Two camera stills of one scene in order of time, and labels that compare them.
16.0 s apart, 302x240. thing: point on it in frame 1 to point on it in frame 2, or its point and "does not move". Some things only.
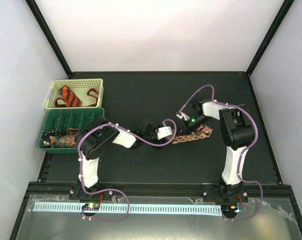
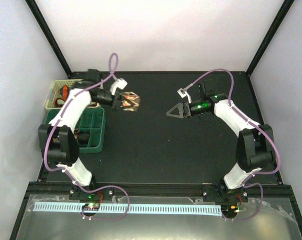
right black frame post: (269, 36) does not move
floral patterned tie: (202, 131) to (131, 101)
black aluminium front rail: (284, 190) does not move
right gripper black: (185, 128) to (181, 105)
